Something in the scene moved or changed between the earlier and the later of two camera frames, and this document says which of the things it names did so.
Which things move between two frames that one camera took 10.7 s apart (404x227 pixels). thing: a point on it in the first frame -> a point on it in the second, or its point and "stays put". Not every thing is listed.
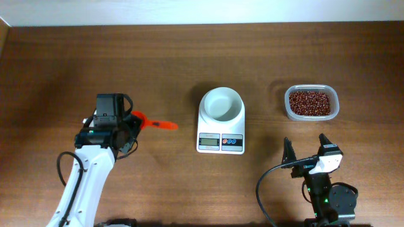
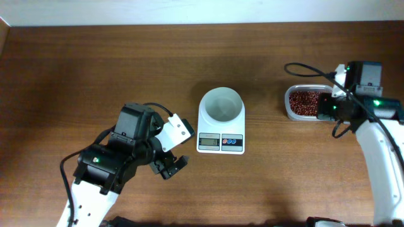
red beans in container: (309, 103) stays put
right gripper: (304, 168) -> (324, 106)
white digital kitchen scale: (222, 139) stays put
